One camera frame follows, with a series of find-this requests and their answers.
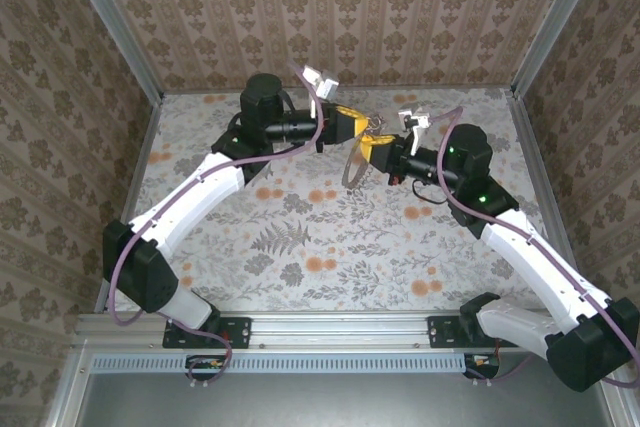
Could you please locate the thin black wire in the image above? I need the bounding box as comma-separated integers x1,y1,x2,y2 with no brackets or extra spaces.
412,179,449,204

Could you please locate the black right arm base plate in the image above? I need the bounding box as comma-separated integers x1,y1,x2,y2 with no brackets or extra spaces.
427,315,521,349

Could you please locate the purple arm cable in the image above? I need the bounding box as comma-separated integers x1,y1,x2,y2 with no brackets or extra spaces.
437,107,640,389
107,64,324,389

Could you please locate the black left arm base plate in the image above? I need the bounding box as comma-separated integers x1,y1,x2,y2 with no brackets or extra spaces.
162,315,252,350

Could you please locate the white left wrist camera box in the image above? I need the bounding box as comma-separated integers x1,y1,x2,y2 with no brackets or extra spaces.
302,64,340,118

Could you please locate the grey slotted cable duct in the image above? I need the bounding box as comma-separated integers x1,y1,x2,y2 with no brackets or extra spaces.
92,352,469,374

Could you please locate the aluminium table side rail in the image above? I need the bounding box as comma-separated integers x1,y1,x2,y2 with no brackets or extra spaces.
503,88,581,288
97,94,166,313

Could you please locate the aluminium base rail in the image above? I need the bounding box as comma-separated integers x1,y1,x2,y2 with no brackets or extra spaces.
73,310,610,349

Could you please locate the aluminium frame post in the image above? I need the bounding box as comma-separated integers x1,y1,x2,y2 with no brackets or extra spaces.
509,0,609,98
57,0,166,103

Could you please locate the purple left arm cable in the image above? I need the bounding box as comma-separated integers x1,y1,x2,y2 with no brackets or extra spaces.
107,64,324,389

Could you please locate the grey metal sheet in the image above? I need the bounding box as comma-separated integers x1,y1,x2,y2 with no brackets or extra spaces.
74,371,624,427

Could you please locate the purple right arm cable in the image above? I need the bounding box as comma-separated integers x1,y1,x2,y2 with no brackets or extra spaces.
437,107,640,389

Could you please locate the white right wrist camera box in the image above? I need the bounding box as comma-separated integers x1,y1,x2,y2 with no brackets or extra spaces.
396,105,432,157

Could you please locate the black connector board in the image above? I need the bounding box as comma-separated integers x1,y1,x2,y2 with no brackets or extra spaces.
185,354,232,382
462,352,501,379

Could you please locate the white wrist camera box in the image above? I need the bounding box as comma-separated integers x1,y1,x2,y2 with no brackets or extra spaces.
396,105,432,157
302,64,340,118

